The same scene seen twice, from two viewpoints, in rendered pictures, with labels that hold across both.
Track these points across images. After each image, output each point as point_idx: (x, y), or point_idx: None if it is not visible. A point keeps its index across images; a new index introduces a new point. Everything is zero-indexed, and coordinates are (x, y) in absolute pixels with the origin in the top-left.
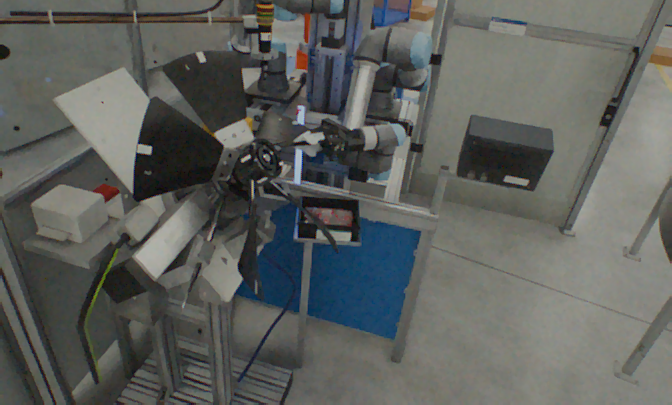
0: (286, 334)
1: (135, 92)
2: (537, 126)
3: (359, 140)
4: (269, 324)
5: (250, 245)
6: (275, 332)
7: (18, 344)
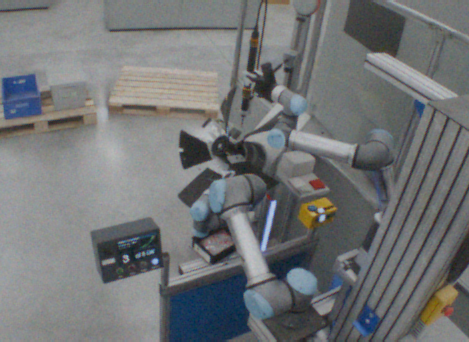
0: (238, 340)
1: (298, 125)
2: (108, 240)
3: (207, 188)
4: (253, 338)
5: (189, 139)
6: (245, 336)
7: (282, 191)
